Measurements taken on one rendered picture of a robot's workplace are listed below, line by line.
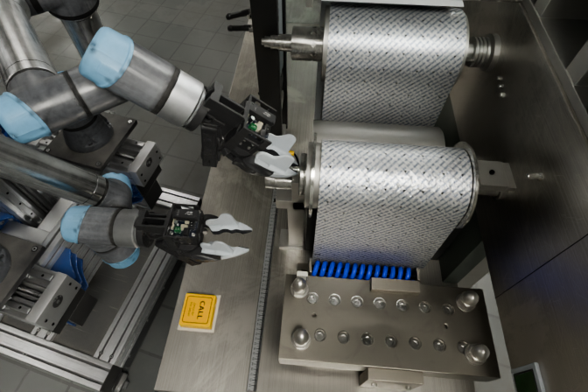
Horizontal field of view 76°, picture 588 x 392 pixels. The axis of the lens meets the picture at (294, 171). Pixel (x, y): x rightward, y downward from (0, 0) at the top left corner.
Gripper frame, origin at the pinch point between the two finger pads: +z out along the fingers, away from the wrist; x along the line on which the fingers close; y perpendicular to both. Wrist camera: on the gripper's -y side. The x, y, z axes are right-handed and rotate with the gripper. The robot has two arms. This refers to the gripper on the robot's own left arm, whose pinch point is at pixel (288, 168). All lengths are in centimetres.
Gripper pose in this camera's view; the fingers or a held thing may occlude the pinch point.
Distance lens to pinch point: 67.9
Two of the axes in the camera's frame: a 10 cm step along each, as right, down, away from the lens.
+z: 7.7, 4.2, 4.8
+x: 0.8, -8.1, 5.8
